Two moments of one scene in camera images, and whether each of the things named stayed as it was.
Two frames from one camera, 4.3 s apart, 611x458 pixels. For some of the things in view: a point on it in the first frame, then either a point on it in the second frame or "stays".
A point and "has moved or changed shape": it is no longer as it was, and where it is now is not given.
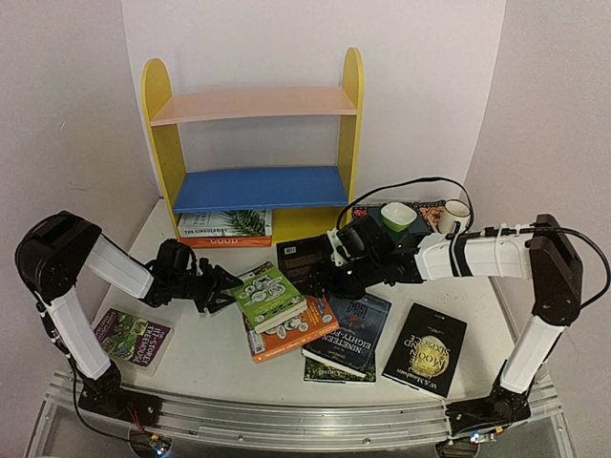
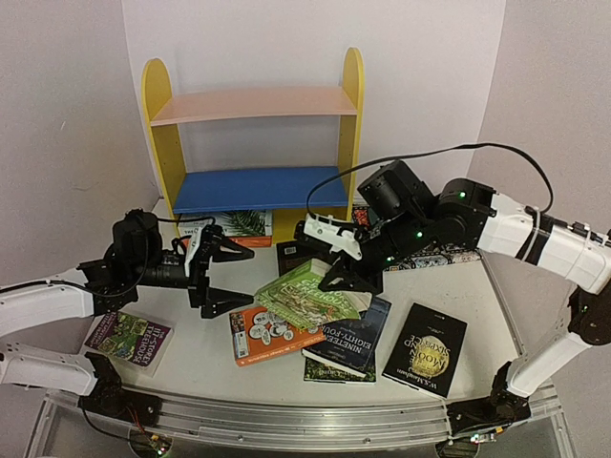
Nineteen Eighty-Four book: x=361 y=322 stays
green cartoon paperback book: x=265 y=299 to x=296 y=295
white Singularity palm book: x=234 y=223 stays
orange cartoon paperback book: x=311 y=325 has moved or changed shape
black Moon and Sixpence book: x=425 y=351 stays
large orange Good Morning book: x=225 y=241 stays
